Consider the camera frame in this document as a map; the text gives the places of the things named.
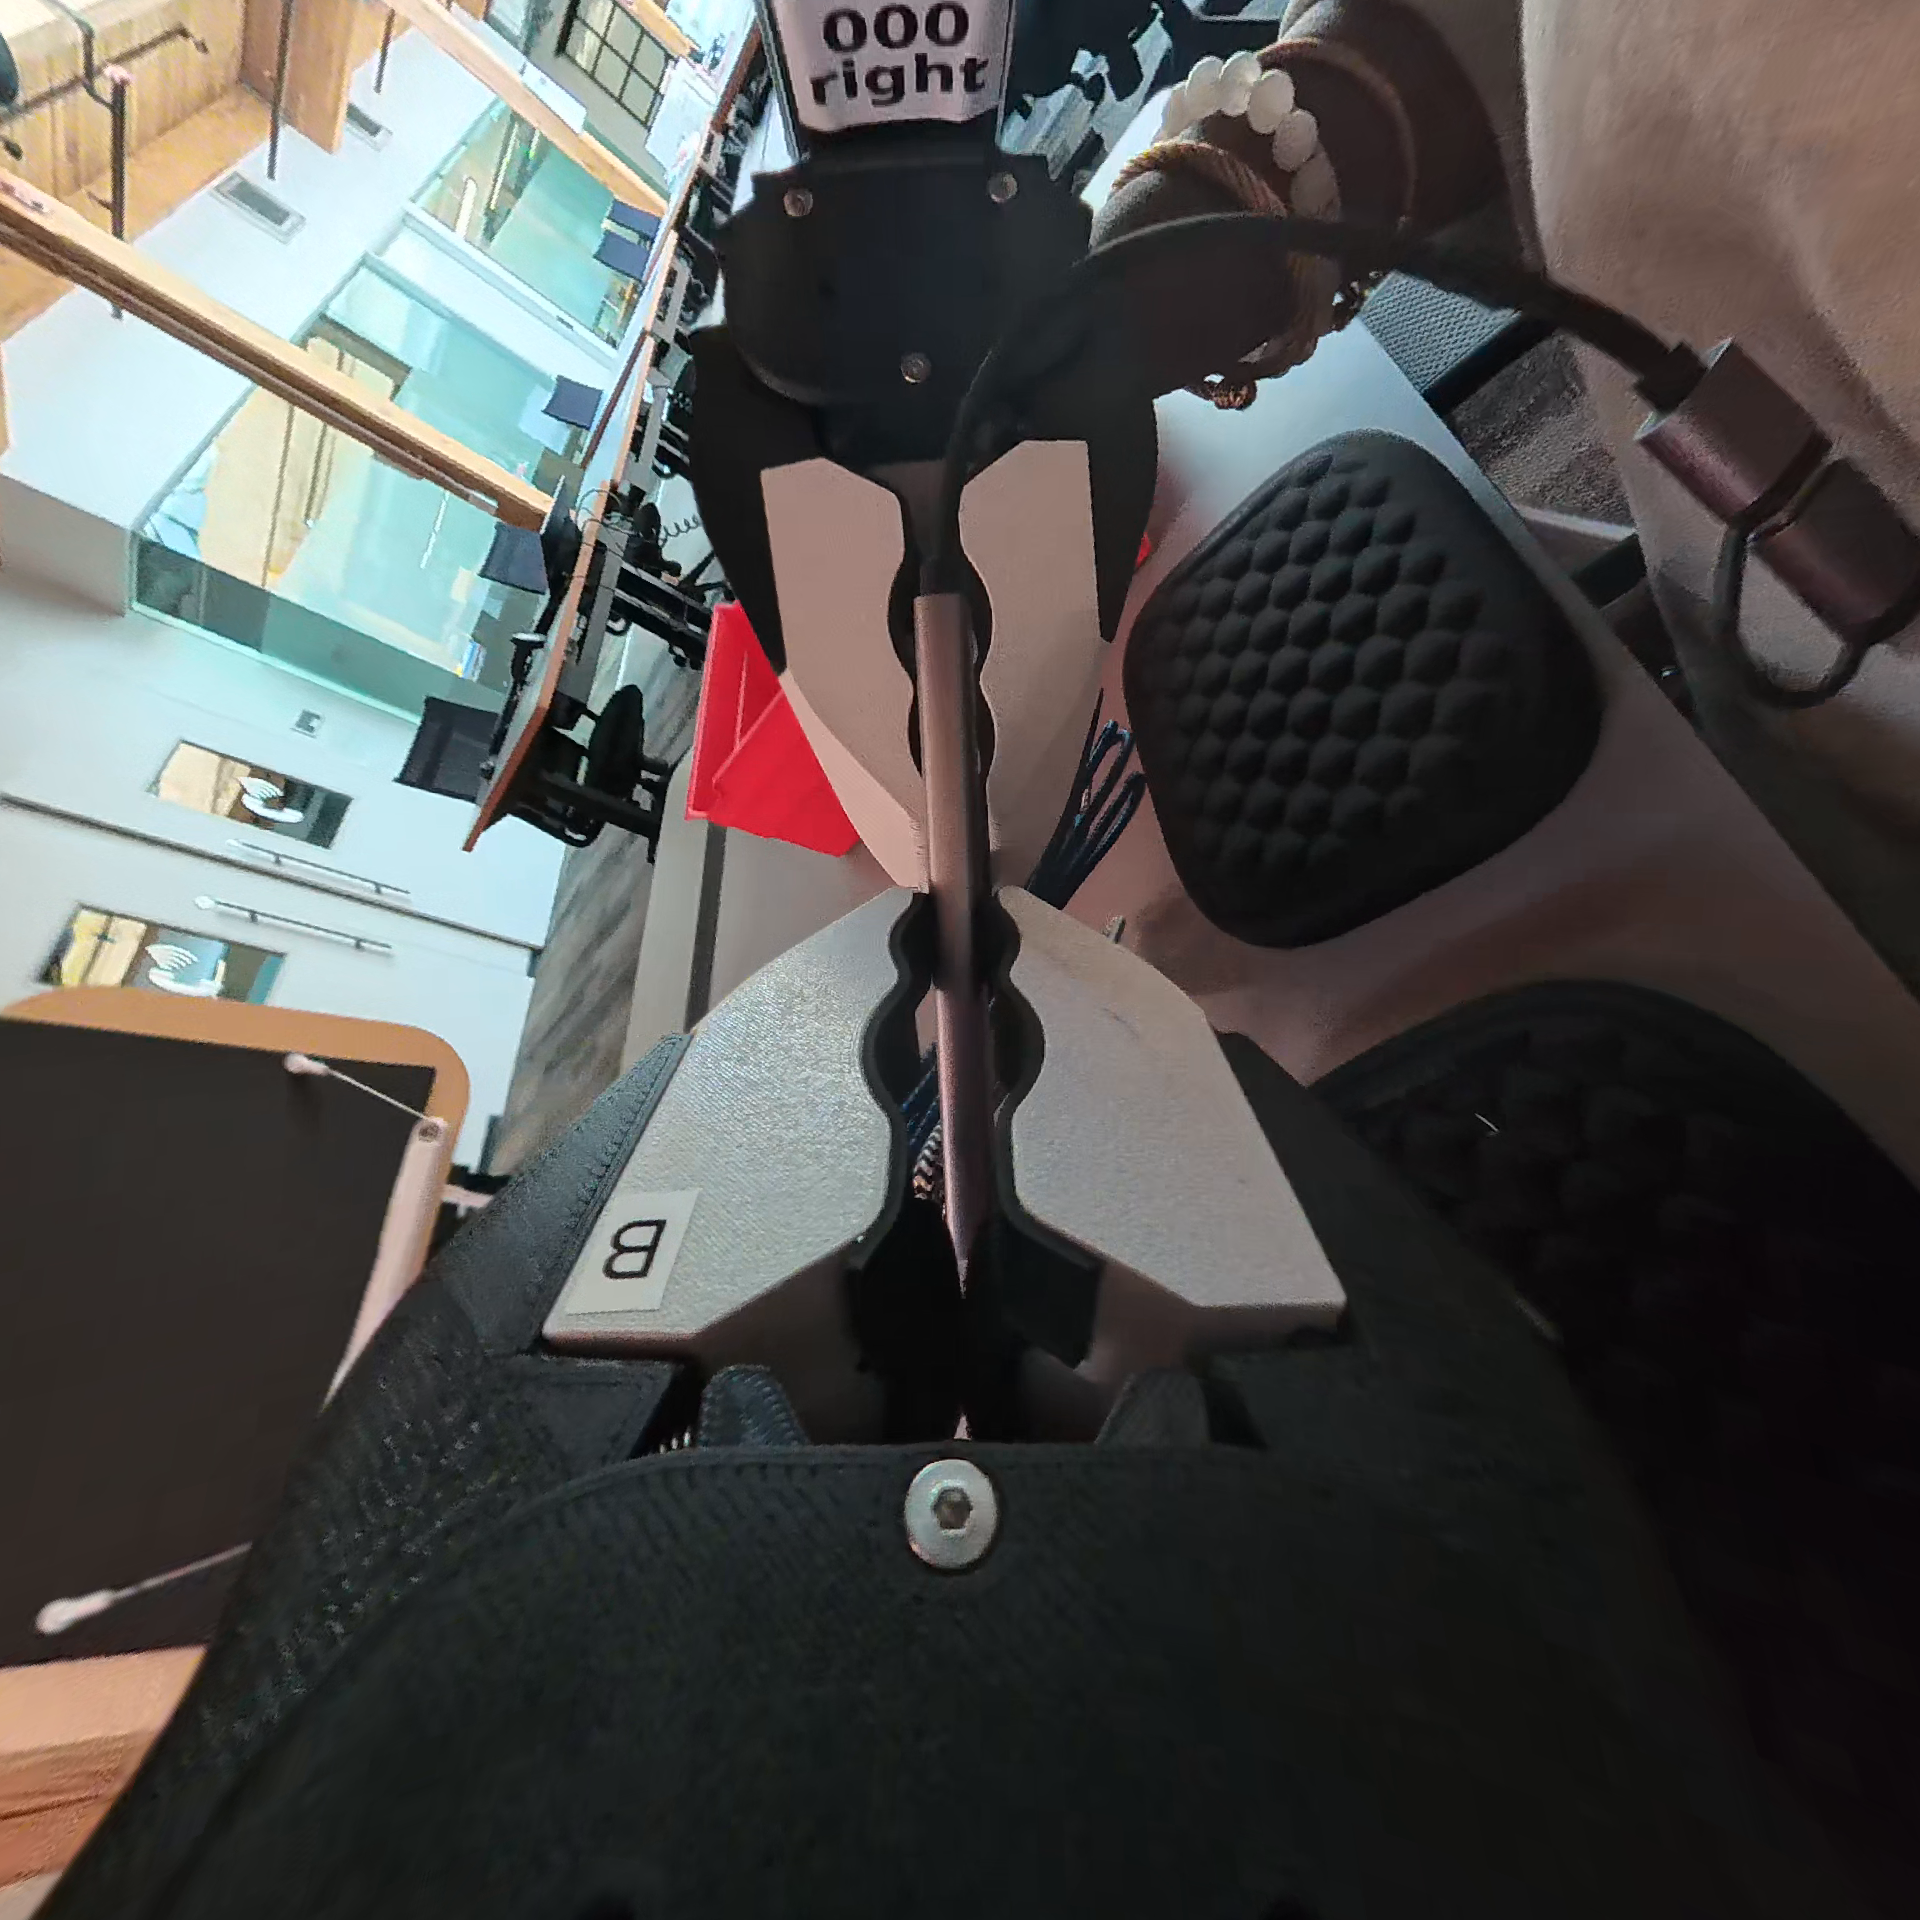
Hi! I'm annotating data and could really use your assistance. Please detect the red storage bin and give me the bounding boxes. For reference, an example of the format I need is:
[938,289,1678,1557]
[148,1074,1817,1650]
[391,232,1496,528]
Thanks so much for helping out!
[686,599,861,862]

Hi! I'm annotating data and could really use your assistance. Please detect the black hub cable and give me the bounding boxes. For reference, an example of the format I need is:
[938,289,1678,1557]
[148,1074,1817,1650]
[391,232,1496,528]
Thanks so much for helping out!
[929,209,1907,708]

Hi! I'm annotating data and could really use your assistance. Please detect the blue braided cable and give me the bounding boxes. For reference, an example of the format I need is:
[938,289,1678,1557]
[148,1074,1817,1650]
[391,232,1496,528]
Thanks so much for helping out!
[1032,717,1149,909]

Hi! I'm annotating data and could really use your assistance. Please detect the person's right hand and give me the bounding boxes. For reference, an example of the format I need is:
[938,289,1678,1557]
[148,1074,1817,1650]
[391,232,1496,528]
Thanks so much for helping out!
[1081,183,1310,397]

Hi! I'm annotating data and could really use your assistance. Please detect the white desk lamp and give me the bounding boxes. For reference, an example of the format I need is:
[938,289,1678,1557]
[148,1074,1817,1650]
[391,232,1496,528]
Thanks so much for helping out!
[345,1112,454,1360]

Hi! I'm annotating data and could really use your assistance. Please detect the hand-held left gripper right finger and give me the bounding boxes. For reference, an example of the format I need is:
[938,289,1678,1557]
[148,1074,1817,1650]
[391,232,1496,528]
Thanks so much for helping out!
[987,883,1348,1411]

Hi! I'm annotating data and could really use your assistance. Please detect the black honeycomb wrist pad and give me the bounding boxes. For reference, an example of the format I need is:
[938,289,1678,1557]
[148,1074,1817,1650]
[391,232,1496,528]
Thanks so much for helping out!
[1122,431,1604,953]
[1310,982,1920,1920]

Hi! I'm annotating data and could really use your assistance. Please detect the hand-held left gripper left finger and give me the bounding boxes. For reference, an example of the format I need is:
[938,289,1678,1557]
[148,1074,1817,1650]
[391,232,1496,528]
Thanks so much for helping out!
[540,883,920,1443]

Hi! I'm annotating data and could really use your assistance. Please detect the framed wall sign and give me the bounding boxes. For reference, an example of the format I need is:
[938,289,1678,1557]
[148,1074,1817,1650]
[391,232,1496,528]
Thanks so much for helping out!
[152,740,353,852]
[40,906,284,1008]

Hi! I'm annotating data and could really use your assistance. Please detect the brown cord bracelet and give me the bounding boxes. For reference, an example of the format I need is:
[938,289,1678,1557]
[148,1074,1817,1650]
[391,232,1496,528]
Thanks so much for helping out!
[1109,37,1419,413]

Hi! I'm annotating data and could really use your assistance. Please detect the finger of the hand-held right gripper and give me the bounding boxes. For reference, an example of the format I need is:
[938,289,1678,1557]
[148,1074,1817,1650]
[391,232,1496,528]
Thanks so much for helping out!
[762,456,940,899]
[959,438,1109,899]

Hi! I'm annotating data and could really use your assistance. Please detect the white bead bracelet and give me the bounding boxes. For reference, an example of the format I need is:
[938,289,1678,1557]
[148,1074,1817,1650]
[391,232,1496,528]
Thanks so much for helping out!
[1164,52,1344,219]

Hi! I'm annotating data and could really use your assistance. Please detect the person's right forearm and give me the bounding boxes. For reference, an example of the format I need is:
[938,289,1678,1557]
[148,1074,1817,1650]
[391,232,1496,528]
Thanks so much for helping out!
[1275,0,1920,499]

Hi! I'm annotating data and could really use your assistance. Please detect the row of wooden office desks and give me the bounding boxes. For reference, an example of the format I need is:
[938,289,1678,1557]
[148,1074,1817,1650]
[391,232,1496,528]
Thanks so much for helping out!
[459,0,770,862]

